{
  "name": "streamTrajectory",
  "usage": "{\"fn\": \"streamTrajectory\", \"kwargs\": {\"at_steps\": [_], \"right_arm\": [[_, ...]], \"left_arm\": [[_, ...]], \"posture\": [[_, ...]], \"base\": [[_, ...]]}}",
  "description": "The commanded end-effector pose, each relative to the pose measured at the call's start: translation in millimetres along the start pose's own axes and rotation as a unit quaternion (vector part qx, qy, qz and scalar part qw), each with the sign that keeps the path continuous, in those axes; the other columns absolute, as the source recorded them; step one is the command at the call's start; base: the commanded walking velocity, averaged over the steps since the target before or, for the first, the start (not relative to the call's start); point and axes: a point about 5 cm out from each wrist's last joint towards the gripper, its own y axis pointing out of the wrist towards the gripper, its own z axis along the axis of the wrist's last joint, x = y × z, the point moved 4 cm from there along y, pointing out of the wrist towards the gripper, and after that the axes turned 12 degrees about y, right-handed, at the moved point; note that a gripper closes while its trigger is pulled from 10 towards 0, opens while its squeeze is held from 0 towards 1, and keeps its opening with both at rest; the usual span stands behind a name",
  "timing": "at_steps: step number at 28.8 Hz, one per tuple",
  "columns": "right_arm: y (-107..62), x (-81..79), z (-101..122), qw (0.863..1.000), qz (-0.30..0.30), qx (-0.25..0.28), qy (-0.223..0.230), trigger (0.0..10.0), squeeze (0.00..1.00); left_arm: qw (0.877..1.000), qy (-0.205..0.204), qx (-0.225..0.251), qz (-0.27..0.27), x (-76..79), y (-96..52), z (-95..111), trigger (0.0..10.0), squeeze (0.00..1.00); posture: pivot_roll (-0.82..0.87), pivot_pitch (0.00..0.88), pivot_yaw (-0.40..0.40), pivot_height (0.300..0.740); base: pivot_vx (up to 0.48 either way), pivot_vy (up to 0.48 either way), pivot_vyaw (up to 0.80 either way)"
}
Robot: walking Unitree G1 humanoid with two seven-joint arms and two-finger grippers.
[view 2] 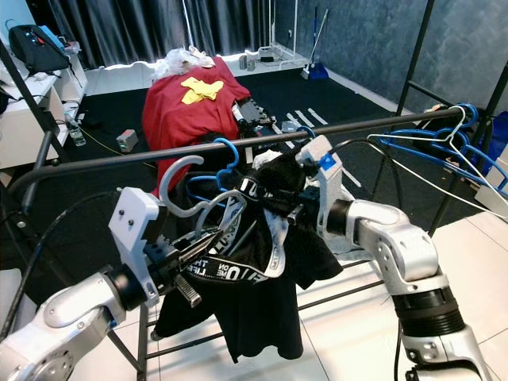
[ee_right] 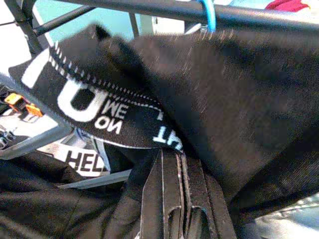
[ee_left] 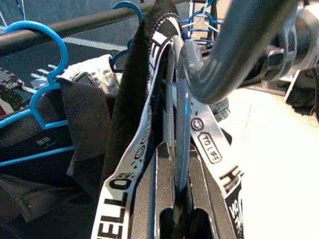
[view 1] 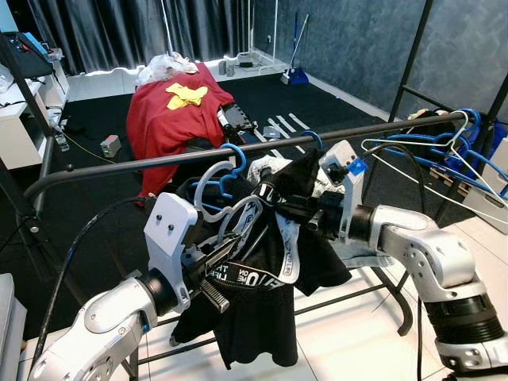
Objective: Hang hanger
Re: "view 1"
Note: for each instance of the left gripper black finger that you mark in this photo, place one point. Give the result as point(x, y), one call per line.
point(234, 240)
point(230, 259)

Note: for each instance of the black shorts with white print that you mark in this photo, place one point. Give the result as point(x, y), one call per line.
point(254, 317)

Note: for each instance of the grey plastic hanger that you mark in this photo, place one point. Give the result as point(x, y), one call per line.
point(200, 181)

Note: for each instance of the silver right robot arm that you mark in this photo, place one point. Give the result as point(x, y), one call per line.
point(421, 254)

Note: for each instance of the blue broom and dustpan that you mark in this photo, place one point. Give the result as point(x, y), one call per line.
point(298, 75)

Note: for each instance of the red cloth cover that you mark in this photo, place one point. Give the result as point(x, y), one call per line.
point(159, 119)

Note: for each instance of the small grey box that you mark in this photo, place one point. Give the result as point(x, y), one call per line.
point(110, 145)

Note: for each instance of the yellow cloth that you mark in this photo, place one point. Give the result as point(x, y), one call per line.
point(186, 95)

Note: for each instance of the white plastic bag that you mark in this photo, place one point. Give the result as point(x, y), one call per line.
point(163, 67)

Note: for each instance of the white shelf unit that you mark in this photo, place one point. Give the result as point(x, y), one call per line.
point(20, 135)

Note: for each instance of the black backpack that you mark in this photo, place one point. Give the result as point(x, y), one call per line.
point(24, 55)

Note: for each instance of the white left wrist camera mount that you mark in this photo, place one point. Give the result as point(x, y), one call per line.
point(169, 226)

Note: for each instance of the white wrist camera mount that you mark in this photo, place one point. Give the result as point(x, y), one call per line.
point(169, 226)
point(340, 159)

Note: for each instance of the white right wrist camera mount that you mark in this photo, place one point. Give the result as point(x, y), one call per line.
point(340, 159)

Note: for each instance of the black equipment frame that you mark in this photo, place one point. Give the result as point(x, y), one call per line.
point(238, 119)

